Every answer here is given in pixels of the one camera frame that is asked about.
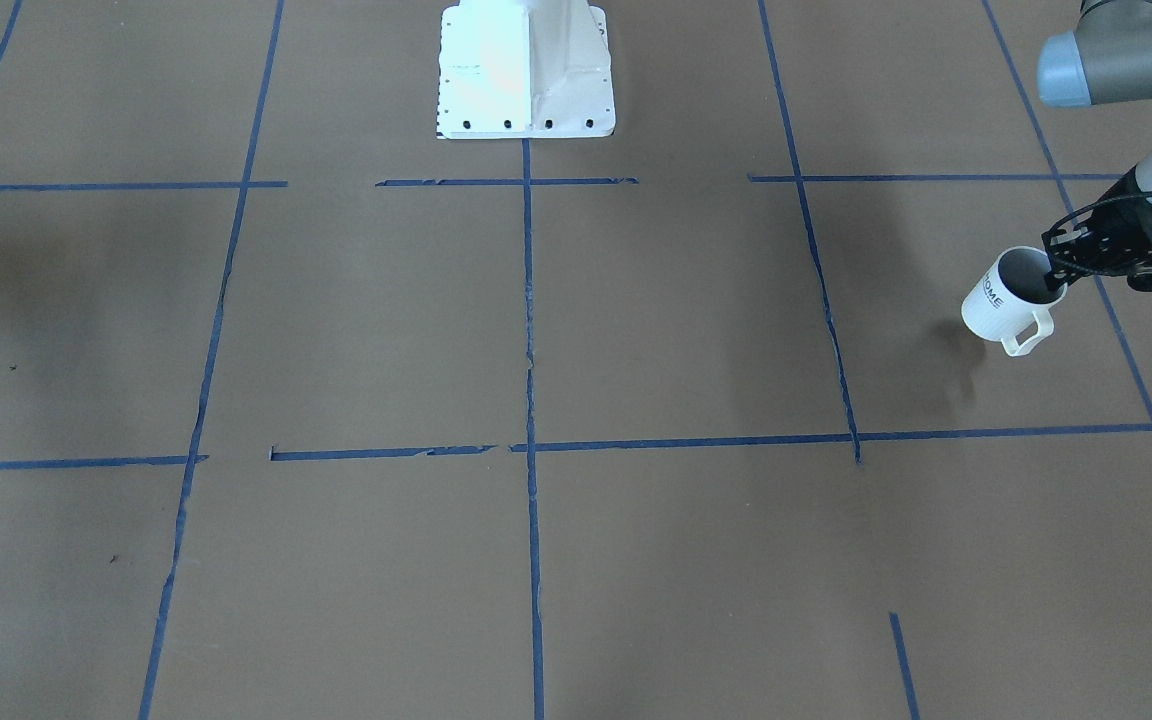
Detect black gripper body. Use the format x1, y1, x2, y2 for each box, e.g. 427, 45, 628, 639
1086, 170, 1152, 294

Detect white mug with handle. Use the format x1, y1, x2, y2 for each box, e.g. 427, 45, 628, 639
960, 247, 1068, 357

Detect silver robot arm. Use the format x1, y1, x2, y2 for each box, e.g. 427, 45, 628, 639
1036, 1, 1152, 291

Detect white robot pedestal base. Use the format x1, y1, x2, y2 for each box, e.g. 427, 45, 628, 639
435, 1, 617, 141

